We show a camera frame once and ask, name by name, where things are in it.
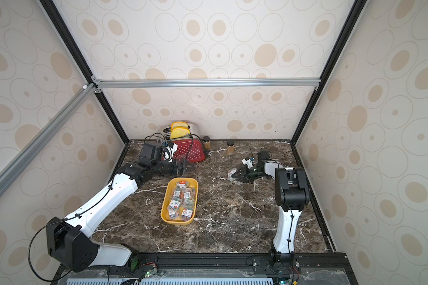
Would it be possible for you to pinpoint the paper clip box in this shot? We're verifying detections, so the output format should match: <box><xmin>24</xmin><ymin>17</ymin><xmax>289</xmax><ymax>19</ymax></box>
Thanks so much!
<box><xmin>167</xmin><ymin>199</ymin><xmax>181</xmax><ymax>211</ymax></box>
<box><xmin>172</xmin><ymin>189</ymin><xmax>181</xmax><ymax>198</ymax></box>
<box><xmin>228</xmin><ymin>167</ymin><xmax>237</xmax><ymax>179</ymax></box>
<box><xmin>181</xmin><ymin>209</ymin><xmax>194</xmax><ymax>221</ymax></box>
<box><xmin>182</xmin><ymin>188</ymin><xmax>195</xmax><ymax>201</ymax></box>

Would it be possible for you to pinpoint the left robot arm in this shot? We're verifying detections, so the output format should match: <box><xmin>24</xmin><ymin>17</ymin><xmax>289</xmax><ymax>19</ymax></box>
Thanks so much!
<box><xmin>46</xmin><ymin>142</ymin><xmax>191</xmax><ymax>273</ymax></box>

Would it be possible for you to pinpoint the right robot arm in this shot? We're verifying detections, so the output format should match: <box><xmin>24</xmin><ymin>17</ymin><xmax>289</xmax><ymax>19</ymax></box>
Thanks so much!
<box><xmin>232</xmin><ymin>159</ymin><xmax>310</xmax><ymax>263</ymax></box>

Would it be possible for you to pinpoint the yellow storage tray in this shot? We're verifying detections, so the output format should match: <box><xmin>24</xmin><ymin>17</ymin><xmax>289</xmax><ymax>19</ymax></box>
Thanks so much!
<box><xmin>160</xmin><ymin>178</ymin><xmax>199</xmax><ymax>225</ymax></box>

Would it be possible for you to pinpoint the paper clip box in tray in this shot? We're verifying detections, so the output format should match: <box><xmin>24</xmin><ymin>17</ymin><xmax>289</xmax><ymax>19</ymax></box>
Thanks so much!
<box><xmin>172</xmin><ymin>189</ymin><xmax>181</xmax><ymax>198</ymax></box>
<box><xmin>182</xmin><ymin>188</ymin><xmax>195</xmax><ymax>201</ymax></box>
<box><xmin>167</xmin><ymin>199</ymin><xmax>181</xmax><ymax>211</ymax></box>
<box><xmin>181</xmin><ymin>209</ymin><xmax>194</xmax><ymax>221</ymax></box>

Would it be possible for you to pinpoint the right spice jar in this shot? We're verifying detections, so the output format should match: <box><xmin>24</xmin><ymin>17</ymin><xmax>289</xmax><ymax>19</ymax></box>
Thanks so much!
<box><xmin>227</xmin><ymin>140</ymin><xmax>235</xmax><ymax>155</ymax></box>

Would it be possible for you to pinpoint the spice jar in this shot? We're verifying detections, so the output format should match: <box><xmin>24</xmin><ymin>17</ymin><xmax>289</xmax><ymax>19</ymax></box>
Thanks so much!
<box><xmin>202</xmin><ymin>136</ymin><xmax>211</xmax><ymax>152</ymax></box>
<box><xmin>227</xmin><ymin>140</ymin><xmax>235</xmax><ymax>155</ymax></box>

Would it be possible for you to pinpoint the yellow toast slice front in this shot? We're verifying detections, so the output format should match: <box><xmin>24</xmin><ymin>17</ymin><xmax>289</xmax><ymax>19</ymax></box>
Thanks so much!
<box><xmin>170</xmin><ymin>127</ymin><xmax>191</xmax><ymax>140</ymax></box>

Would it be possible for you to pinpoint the yellow toast slice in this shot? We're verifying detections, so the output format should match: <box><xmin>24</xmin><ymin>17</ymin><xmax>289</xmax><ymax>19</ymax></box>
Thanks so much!
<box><xmin>171</xmin><ymin>121</ymin><xmax>190</xmax><ymax>131</ymax></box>
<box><xmin>170</xmin><ymin>127</ymin><xmax>191</xmax><ymax>140</ymax></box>

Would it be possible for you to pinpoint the red toaster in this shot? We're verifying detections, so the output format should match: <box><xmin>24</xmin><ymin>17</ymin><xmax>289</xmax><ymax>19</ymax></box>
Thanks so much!
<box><xmin>162</xmin><ymin>122</ymin><xmax>206</xmax><ymax>163</ymax></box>

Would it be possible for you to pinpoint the yellow toast slice rear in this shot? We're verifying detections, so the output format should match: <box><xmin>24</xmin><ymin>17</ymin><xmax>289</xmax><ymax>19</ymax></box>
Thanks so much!
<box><xmin>171</xmin><ymin>121</ymin><xmax>190</xmax><ymax>131</ymax></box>

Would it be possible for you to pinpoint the left spice jar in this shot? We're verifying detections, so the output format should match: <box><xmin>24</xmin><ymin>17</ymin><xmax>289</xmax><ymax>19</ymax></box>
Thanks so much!
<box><xmin>202</xmin><ymin>136</ymin><xmax>211</xmax><ymax>152</ymax></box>

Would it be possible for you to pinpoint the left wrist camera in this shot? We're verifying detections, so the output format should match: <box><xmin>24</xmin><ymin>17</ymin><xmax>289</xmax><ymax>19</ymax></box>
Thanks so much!
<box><xmin>164</xmin><ymin>141</ymin><xmax>178</xmax><ymax>162</ymax></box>

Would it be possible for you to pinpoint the horizontal aluminium rail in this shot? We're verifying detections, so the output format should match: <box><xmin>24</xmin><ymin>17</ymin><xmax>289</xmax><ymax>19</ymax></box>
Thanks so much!
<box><xmin>95</xmin><ymin>78</ymin><xmax>321</xmax><ymax>89</ymax></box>

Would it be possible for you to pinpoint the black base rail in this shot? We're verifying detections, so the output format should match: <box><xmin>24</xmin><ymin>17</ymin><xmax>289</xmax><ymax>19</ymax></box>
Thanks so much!
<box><xmin>56</xmin><ymin>252</ymin><xmax>358</xmax><ymax>285</ymax></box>

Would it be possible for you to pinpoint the left aluminium rail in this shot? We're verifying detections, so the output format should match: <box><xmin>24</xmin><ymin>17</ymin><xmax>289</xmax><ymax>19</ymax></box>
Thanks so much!
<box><xmin>0</xmin><ymin>83</ymin><xmax>95</xmax><ymax>198</ymax></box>

